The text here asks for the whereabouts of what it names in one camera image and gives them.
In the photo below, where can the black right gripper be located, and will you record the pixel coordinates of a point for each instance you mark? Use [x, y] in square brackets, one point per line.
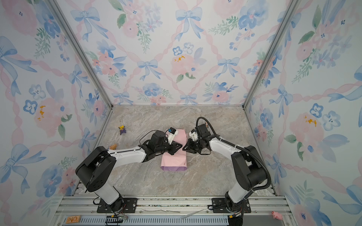
[189, 147]

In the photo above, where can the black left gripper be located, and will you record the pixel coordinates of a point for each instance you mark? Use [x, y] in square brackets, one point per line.
[174, 146]

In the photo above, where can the purple pink wrapping paper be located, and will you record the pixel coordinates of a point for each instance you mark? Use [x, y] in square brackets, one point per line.
[178, 161]

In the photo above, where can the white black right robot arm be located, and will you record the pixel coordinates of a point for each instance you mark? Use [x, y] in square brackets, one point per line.
[250, 172]

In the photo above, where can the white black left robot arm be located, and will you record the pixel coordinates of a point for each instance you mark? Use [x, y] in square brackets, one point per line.
[95, 170]

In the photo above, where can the purple yellow toy figure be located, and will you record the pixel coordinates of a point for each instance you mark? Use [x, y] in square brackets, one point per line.
[122, 130]

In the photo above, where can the orange blue toy figure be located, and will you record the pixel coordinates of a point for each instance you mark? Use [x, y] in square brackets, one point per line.
[113, 147]

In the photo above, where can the pink pig toy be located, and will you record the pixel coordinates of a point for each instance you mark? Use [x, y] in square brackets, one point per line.
[277, 215]

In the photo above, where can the orange tag label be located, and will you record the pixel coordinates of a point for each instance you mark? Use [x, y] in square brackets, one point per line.
[73, 219]

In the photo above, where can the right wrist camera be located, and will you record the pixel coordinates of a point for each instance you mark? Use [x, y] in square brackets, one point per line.
[200, 132]

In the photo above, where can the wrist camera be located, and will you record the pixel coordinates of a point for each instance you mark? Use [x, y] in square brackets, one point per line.
[200, 132]
[172, 133]

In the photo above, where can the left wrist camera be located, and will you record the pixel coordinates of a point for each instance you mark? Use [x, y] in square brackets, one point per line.
[172, 133]

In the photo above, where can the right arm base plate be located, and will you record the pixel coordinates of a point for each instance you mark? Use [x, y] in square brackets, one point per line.
[224, 205]

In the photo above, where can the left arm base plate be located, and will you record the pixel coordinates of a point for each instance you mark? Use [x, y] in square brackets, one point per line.
[121, 205]

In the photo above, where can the aluminium front rail frame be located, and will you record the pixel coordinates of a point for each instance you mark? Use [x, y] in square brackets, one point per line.
[174, 211]

